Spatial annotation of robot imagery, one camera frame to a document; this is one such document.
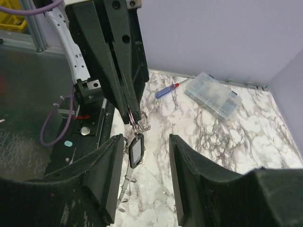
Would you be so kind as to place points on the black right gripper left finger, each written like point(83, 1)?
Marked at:
point(82, 194)

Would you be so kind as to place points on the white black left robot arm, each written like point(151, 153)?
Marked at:
point(88, 91)

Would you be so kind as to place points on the silver metal keyring holder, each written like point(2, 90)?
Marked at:
point(125, 193)

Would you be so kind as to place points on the clear plastic screw organizer box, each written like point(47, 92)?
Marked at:
point(213, 96)

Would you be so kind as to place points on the key with black tag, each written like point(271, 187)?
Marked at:
point(136, 146)

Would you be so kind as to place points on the blue red handled screwdriver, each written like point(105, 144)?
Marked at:
point(168, 89)

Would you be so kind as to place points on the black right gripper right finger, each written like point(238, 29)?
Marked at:
point(209, 195)

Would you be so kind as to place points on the yellow bin outside enclosure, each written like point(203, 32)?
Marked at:
point(12, 23)

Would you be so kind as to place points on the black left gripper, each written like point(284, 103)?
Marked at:
point(109, 36)

